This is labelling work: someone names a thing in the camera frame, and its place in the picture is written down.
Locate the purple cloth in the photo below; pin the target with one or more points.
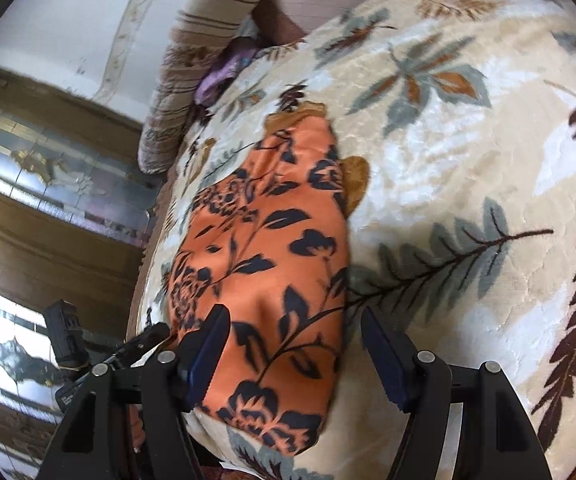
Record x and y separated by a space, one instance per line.
220 75

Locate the leaf printed plush blanket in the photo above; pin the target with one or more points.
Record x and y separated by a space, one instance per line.
442 160

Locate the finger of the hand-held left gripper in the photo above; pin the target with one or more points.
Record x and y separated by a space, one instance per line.
143 340

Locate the mustard embroidered cloth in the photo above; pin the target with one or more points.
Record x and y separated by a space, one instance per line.
356 180

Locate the wooden wardrobe with mirror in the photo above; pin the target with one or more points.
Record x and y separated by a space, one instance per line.
43 230

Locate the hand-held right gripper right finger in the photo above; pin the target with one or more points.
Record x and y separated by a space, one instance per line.
383 360

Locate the striped beige pillow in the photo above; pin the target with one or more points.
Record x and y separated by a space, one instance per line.
188 60

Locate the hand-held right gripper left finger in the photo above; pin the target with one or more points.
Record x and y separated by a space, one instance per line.
208 355

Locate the orange floral garment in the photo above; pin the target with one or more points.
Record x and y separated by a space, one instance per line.
278 260

